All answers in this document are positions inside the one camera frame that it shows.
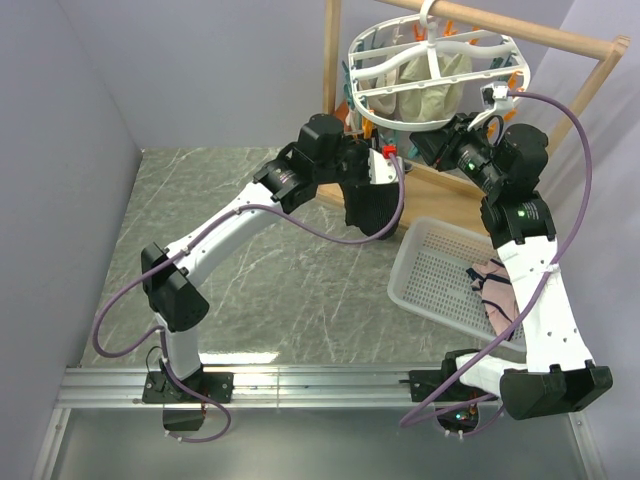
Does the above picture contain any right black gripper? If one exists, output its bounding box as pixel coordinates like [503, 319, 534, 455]
[409, 112, 505, 195]

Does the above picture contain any orange clothes peg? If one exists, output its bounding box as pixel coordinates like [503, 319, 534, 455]
[361, 117, 377, 140]

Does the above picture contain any black striped underwear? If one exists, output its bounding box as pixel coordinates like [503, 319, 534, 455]
[339, 183, 400, 236]

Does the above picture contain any white clip hanger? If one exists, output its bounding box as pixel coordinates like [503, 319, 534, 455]
[343, 1, 531, 133]

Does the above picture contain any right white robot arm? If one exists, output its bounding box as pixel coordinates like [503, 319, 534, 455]
[410, 115, 613, 420]

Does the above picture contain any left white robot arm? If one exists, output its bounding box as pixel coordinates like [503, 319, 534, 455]
[141, 114, 403, 402]

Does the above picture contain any pale green underwear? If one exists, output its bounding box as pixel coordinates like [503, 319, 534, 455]
[399, 49, 474, 121]

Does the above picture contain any rust brown underwear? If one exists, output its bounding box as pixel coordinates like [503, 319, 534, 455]
[333, 100, 350, 126]

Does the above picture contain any beige underwear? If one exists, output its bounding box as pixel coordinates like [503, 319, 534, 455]
[348, 26, 406, 119]

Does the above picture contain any pink navy underwear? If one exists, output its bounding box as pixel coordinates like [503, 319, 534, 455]
[466, 258, 519, 335]

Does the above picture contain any white plastic basket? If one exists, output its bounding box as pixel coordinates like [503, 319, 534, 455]
[387, 217, 497, 342]

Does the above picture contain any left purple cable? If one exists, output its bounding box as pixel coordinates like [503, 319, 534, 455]
[92, 154, 406, 444]

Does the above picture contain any purple cable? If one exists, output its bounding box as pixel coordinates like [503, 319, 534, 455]
[92, 154, 406, 444]
[399, 91, 595, 439]

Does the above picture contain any wooden drying rack frame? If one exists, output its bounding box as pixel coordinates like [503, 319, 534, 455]
[322, 1, 631, 234]

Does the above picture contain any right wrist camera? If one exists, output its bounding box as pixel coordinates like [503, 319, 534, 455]
[467, 82, 514, 130]

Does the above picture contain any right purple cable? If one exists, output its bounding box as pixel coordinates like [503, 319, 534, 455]
[399, 91, 595, 439]

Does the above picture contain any aluminium mounting rail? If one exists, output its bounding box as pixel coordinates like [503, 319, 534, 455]
[54, 363, 439, 410]

